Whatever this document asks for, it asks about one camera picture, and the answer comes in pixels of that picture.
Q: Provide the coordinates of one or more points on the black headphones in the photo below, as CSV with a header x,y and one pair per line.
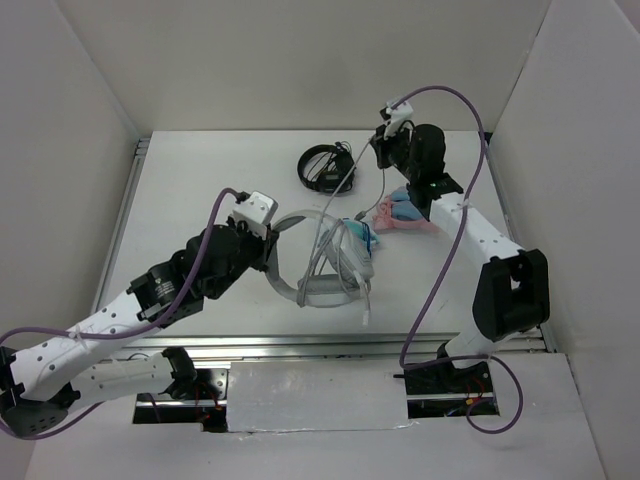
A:
x,y
326,168

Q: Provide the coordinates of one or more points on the white taped cover plate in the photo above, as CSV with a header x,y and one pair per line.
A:
x,y
320,395

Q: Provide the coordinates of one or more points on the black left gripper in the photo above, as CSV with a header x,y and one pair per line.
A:
x,y
263,246

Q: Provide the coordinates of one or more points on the pink blue cat-ear headphones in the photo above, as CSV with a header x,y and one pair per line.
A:
x,y
396,212

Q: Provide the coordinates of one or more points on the grey white over-ear headphones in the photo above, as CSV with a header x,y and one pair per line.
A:
x,y
341,267

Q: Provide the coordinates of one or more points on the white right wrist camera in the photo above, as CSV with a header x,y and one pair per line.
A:
x,y
394,116

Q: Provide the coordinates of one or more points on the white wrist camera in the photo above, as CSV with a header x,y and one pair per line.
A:
x,y
256,212
394,116

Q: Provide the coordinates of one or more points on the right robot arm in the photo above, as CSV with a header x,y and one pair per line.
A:
x,y
512,292

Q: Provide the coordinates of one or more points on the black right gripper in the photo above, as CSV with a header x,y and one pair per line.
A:
x,y
382,143

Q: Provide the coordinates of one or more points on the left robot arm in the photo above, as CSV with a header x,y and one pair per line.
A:
x,y
70,371

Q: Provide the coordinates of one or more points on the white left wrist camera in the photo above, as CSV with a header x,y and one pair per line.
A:
x,y
256,212

